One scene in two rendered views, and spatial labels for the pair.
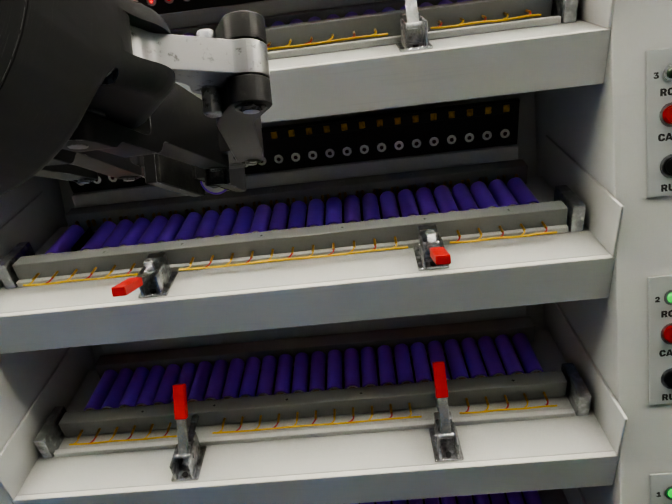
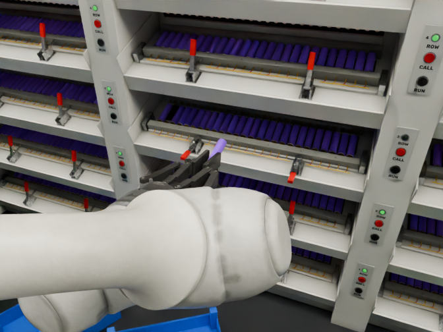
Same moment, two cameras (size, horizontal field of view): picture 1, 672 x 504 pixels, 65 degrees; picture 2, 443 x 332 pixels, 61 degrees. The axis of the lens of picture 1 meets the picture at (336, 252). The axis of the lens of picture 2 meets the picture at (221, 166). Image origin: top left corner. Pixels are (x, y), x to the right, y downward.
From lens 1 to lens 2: 52 cm
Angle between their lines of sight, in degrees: 29
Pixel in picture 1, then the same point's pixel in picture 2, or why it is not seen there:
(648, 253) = (378, 195)
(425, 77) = (306, 109)
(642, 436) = (358, 250)
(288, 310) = (239, 171)
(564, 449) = (330, 244)
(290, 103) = (252, 104)
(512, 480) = (308, 247)
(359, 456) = not seen: hidden behind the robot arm
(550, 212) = (351, 164)
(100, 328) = (175, 157)
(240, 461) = not seen: hidden behind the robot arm
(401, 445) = not seen: hidden behind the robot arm
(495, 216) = (328, 159)
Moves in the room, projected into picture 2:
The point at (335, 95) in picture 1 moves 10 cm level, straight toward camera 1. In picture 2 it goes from (270, 106) to (258, 126)
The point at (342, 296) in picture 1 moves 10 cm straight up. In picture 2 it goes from (259, 173) to (262, 138)
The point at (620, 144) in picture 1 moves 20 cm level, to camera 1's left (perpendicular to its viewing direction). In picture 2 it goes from (377, 155) to (282, 141)
